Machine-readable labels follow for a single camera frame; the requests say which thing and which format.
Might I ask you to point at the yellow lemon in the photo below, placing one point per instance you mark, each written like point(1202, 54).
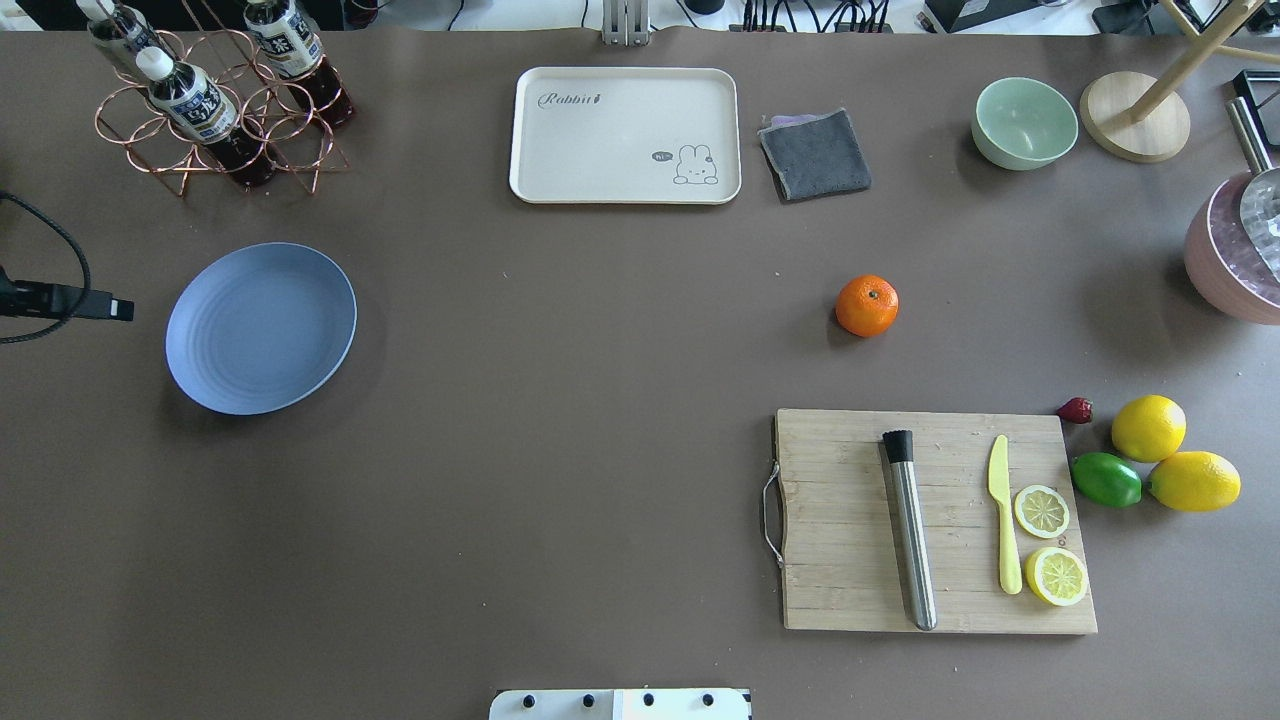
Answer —
point(1195, 481)
point(1149, 429)

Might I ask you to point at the orange mandarin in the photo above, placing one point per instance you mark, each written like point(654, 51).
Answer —
point(867, 306)

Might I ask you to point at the wooden cutting board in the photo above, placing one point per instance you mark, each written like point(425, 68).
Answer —
point(842, 558)

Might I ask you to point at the green bowl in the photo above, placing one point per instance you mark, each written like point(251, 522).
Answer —
point(1019, 123)

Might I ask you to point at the grey folded cloth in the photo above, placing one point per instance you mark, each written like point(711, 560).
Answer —
point(815, 155)

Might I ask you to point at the wooden stand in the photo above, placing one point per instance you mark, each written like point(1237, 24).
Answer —
point(1140, 118)

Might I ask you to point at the green lime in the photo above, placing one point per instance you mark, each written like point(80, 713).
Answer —
point(1106, 479)

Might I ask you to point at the tea bottle lower outer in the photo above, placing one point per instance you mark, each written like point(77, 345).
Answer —
point(120, 33)

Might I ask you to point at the yellow plastic knife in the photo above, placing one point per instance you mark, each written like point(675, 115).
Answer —
point(998, 485)

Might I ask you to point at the steel ice scoop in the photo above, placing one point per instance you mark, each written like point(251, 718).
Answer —
point(1259, 207)

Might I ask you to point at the steel muddler black tip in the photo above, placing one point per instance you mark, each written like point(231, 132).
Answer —
point(899, 447)

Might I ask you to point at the red strawberry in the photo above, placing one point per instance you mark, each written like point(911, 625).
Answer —
point(1077, 411)

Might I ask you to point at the pink bowl with ice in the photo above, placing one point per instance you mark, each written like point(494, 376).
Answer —
point(1221, 260)

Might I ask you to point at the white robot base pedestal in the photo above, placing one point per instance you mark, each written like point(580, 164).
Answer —
point(623, 703)

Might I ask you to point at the yellow lemon near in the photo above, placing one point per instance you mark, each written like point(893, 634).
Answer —
point(1149, 429)

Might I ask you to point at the thin lemon slice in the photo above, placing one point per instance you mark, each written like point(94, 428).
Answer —
point(1041, 512)

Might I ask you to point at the copper wire bottle rack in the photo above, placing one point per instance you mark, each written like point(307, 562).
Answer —
point(220, 44)

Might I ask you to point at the tea bottle lower middle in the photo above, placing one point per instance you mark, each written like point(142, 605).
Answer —
point(291, 47)

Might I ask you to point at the aluminium frame post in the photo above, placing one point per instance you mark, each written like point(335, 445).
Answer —
point(625, 23)

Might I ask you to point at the tea bottle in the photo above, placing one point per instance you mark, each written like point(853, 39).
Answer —
point(120, 33)
point(291, 47)
point(200, 110)

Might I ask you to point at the tea bottle top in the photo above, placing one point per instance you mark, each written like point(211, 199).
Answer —
point(200, 110)

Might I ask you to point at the thick lemon half slice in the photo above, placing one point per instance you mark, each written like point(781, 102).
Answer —
point(1057, 576)

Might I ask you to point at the yellow lemon far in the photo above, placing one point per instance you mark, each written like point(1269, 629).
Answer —
point(1195, 481)

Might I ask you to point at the cream rabbit tray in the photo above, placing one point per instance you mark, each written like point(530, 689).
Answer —
point(625, 135)

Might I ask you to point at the blue plate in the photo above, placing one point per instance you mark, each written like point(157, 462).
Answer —
point(261, 328)

